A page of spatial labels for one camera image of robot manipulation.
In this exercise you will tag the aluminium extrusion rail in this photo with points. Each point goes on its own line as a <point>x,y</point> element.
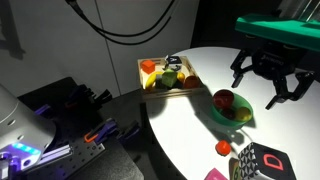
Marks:
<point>55,154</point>

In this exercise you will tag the black clamp orange trigger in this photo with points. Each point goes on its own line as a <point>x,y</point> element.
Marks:
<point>100,131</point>
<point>85,96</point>

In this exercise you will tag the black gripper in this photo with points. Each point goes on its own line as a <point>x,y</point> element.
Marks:
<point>275,63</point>

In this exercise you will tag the black white letter cube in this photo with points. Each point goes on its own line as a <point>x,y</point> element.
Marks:
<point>173,62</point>

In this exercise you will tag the yellow lemon toy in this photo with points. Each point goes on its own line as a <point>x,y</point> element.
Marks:
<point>243,114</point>

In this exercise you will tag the green plastic bowl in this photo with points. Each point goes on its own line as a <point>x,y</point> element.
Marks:
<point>223,121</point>

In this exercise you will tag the black purple clamp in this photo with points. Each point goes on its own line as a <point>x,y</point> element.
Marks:
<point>128,130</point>

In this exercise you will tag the black soft cube letter D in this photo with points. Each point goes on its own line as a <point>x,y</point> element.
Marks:
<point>270,163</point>

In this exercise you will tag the orange fruit toy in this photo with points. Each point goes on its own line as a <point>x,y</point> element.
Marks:
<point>192,82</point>

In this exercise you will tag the small yellow-orange ball toy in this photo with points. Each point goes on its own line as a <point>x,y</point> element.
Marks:
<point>181,77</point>

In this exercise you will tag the orange wooden cube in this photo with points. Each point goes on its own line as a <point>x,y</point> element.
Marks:
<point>148,66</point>

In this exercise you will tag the pink soft cube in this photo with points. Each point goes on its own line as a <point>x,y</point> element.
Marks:
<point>215,175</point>

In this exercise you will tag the green cube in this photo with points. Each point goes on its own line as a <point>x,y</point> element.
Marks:
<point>169,78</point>

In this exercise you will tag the small red tomato toy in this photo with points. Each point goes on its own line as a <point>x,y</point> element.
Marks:
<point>223,148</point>

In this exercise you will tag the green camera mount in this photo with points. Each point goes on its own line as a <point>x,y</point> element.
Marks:
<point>276,30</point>

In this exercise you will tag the red apple toy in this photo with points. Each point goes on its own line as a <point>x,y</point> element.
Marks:
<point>223,99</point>

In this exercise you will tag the wooden tray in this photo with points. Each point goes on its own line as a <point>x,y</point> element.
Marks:
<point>173,93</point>

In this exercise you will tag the black equipment with blue parts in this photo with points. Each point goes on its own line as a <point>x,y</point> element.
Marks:
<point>71,133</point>

